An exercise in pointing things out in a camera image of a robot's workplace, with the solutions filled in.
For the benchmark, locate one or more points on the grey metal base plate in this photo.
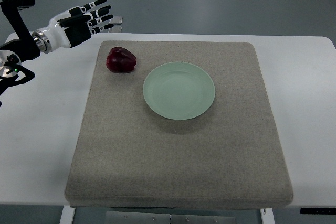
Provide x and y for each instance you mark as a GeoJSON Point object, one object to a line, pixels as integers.
{"type": "Point", "coordinates": [138, 217]}

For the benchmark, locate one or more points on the beige fabric cushion mat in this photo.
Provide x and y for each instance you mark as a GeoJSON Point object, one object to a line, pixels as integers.
{"type": "Point", "coordinates": [230, 157]}

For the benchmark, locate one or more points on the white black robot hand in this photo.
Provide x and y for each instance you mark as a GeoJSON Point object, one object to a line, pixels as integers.
{"type": "Point", "coordinates": [70, 28]}

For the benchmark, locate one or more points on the dark red apple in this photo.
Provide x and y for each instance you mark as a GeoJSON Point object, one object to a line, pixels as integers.
{"type": "Point", "coordinates": [120, 60]}

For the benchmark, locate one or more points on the black table control panel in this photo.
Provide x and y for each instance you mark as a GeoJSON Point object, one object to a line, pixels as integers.
{"type": "Point", "coordinates": [318, 211]}

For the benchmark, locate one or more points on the white table leg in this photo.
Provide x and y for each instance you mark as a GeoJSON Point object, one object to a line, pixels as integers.
{"type": "Point", "coordinates": [67, 215]}

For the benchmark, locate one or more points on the lower metal floor plate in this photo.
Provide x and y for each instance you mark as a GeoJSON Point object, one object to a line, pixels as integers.
{"type": "Point", "coordinates": [115, 29]}

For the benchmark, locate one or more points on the pale green plate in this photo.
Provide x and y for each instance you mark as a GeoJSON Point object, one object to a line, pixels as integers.
{"type": "Point", "coordinates": [179, 91]}

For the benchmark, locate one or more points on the metal floor plate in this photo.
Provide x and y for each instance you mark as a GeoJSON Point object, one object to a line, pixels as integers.
{"type": "Point", "coordinates": [116, 20]}
{"type": "Point", "coordinates": [115, 29]}

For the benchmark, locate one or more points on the upper metal floor plate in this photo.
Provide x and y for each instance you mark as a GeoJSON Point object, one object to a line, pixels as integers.
{"type": "Point", "coordinates": [116, 20]}

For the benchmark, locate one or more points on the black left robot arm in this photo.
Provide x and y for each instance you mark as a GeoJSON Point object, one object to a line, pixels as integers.
{"type": "Point", "coordinates": [24, 48]}

